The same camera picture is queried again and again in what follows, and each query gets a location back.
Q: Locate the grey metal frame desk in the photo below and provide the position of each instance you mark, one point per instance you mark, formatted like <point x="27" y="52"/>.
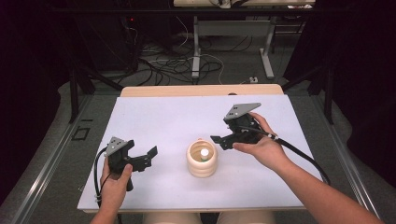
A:
<point x="233" y="28"/>

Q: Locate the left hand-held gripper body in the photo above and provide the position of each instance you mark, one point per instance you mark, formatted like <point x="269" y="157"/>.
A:
<point x="120" y="155"/>

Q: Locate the cream ribbed round container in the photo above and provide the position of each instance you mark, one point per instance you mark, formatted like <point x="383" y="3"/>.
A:
<point x="202" y="169"/>

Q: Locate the person's left hand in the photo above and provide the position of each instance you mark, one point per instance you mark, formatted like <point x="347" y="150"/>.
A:
<point x="113" y="189"/>

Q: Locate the small white and green object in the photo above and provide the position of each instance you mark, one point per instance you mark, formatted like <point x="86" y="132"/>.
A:
<point x="204" y="153"/>

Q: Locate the black metal stand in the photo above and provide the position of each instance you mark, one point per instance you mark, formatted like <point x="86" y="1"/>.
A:
<point x="328" y="93"/>
<point x="74" y="93"/>

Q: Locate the person's right hand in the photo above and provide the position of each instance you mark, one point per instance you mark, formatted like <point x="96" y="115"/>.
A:
<point x="267" y="152"/>

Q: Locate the printed papers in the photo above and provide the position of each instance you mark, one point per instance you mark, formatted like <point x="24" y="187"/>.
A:
<point x="299" y="6"/>

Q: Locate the white power adapter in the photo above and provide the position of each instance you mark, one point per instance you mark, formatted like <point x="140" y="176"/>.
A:
<point x="253" y="80"/>

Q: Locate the dark equipment with red light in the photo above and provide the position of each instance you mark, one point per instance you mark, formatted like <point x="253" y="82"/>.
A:
<point x="106" y="43"/>

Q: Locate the aluminium floor rail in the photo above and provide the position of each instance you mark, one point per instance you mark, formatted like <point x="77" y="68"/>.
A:
<point x="46" y="168"/>
<point x="348" y="161"/>

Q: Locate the white board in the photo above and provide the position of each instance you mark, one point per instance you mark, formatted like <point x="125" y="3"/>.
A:
<point x="174" y="118"/>

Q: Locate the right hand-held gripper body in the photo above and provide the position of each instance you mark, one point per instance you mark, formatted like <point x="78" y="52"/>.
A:
<point x="241" y="124"/>

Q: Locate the person's left leg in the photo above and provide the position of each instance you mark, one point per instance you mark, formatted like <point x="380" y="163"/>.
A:
<point x="174" y="218"/>

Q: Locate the wooden table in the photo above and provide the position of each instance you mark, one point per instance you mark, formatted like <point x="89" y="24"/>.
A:
<point x="202" y="90"/>

